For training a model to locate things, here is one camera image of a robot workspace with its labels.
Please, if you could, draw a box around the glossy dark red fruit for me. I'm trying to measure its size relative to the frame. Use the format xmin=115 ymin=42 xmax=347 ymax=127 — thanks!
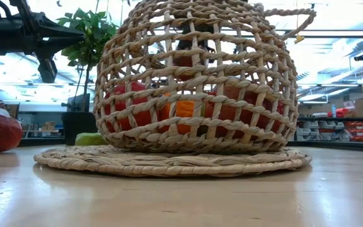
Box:
xmin=204 ymin=85 xmax=285 ymax=140

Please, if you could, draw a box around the dark background monitor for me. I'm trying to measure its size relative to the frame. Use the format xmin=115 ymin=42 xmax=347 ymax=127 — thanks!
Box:
xmin=60 ymin=93 xmax=91 ymax=114

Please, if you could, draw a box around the red background object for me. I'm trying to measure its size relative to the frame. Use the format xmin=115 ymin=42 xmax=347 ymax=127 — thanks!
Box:
xmin=327 ymin=107 xmax=350 ymax=119

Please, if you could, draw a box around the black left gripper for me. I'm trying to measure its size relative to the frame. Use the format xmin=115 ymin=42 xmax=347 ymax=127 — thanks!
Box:
xmin=9 ymin=0 xmax=84 ymax=83

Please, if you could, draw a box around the woven straw basket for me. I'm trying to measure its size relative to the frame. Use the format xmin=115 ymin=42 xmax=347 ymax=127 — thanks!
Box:
xmin=93 ymin=0 xmax=317 ymax=154

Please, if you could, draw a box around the green potted plant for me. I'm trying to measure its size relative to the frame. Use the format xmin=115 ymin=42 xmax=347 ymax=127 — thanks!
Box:
xmin=56 ymin=8 xmax=119 ymax=146

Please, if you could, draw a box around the orange patterned cloth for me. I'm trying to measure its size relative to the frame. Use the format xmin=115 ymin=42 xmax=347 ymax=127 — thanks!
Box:
xmin=6 ymin=103 xmax=20 ymax=119

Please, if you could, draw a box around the green cucumber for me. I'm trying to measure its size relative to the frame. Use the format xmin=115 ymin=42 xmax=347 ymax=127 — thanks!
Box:
xmin=74 ymin=132 xmax=108 ymax=146

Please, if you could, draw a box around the round woven straw mat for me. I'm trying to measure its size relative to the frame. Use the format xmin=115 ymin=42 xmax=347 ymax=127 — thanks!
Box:
xmin=33 ymin=144 xmax=313 ymax=178

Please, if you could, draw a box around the background shelf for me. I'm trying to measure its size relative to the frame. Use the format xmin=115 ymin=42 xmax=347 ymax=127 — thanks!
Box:
xmin=17 ymin=110 xmax=66 ymax=139

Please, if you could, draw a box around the storage shelf with bins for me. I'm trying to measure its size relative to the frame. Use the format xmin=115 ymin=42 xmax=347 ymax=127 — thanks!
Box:
xmin=294 ymin=117 xmax=363 ymax=143

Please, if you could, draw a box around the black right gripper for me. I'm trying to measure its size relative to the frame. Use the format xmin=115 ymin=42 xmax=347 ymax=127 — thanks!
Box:
xmin=175 ymin=6 xmax=216 ymax=64

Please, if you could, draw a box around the yellow bell pepper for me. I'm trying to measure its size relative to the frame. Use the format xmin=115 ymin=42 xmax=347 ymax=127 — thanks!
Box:
xmin=158 ymin=92 xmax=195 ymax=136

